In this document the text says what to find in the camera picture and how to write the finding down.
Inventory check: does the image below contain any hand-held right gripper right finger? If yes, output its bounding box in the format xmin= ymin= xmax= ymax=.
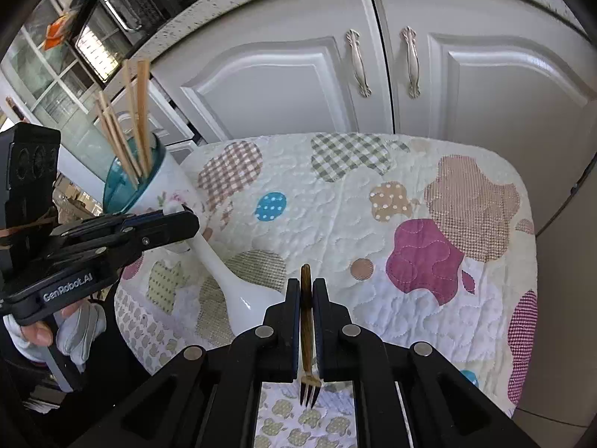
xmin=312 ymin=278 xmax=535 ymax=448

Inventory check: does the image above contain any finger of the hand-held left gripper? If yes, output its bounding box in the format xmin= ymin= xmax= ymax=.
xmin=44 ymin=238 xmax=154 ymax=274
xmin=51 ymin=210 xmax=200 ymax=251

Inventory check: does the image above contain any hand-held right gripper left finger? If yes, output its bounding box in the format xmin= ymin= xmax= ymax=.
xmin=60 ymin=278 xmax=301 ymax=448

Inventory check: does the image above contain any small gold fork wooden handle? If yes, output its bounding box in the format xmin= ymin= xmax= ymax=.
xmin=298 ymin=264 xmax=322 ymax=408

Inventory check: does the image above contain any floral utensil holder teal rim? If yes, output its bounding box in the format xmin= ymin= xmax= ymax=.
xmin=103 ymin=133 xmax=206 ymax=253

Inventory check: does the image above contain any white ceramic spoon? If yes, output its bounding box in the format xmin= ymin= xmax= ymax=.
xmin=161 ymin=203 xmax=283 ymax=337

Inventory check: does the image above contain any bamboo chopstick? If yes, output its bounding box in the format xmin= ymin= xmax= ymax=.
xmin=96 ymin=91 xmax=140 ymax=181
xmin=105 ymin=107 xmax=142 ymax=174
xmin=122 ymin=59 xmax=144 ymax=177
xmin=135 ymin=59 xmax=154 ymax=172
xmin=92 ymin=102 xmax=135 ymax=188

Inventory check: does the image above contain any person's left hand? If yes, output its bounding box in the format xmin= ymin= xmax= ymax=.
xmin=2 ymin=301 xmax=107 ymax=370

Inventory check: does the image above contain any glass-paned door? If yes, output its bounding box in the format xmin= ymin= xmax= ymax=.
xmin=0 ymin=0 xmax=117 ymax=159

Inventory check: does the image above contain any white drawer unit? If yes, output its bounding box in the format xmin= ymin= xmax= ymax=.
xmin=105 ymin=77 xmax=197 ymax=159

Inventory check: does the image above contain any quilted patchwork mat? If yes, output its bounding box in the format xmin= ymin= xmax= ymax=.
xmin=114 ymin=131 xmax=537 ymax=448

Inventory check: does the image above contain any white cabinet door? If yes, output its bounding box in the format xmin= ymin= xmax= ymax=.
xmin=368 ymin=0 xmax=597 ymax=150
xmin=154 ymin=0 xmax=397 ymax=143

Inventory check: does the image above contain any black microwave oven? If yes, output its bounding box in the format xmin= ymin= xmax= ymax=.
xmin=75 ymin=0 xmax=187 ymax=85

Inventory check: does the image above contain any ornate metal door handle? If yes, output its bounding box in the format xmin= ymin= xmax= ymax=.
xmin=344 ymin=29 xmax=372 ymax=99
xmin=400 ymin=26 xmax=421 ymax=100

